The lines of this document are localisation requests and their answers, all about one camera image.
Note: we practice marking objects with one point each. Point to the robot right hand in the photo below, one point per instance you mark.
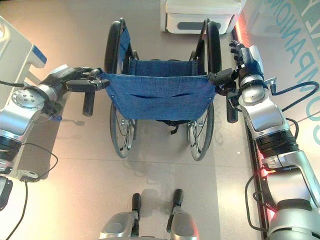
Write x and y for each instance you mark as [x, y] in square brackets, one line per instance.
[250, 62]

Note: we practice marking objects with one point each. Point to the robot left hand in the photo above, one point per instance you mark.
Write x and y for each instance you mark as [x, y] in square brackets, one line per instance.
[75, 75]

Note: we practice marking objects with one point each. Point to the blue fabric folding wheelchair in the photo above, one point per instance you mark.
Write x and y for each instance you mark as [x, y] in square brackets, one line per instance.
[160, 95]

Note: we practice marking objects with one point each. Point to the robot left arm silver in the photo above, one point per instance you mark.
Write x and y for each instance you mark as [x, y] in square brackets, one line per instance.
[17, 117]

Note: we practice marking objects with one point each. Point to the robot right arm silver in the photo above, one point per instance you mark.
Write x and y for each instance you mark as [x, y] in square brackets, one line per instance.
[267, 115]

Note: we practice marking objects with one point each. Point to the white bed with blue trim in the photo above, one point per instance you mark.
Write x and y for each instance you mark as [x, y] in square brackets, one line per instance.
[15, 50]

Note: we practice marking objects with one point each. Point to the white banner with teal letters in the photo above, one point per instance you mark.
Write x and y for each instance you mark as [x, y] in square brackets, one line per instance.
[295, 50]

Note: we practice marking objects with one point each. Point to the robot torso side panel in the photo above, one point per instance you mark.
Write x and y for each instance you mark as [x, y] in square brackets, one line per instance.
[5, 192]

